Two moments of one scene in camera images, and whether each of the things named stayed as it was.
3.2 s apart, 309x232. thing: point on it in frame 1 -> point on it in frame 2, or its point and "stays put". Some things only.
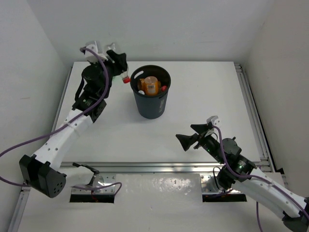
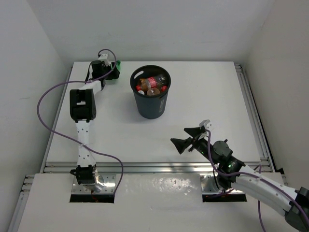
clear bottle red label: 163,88 stays put
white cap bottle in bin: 141,92 stays put
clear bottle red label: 125,74 -> 152,82
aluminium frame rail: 138,167 stays put
